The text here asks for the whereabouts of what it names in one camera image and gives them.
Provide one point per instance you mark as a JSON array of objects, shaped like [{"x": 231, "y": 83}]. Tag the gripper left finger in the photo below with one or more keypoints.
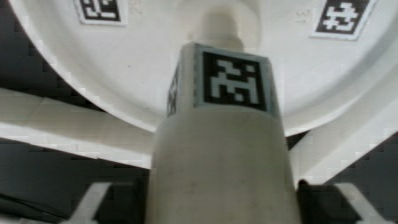
[{"x": 105, "y": 205}]

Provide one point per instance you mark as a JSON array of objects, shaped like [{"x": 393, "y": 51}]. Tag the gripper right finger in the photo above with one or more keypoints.
[{"x": 334, "y": 205}]

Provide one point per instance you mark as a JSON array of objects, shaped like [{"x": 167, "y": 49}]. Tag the white cylindrical table leg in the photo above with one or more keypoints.
[{"x": 221, "y": 179}]

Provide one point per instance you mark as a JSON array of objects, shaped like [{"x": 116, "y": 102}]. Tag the white round table top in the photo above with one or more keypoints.
[{"x": 110, "y": 41}]

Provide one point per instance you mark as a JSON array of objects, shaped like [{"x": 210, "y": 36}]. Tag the white front fence rail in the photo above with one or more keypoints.
[{"x": 55, "y": 125}]

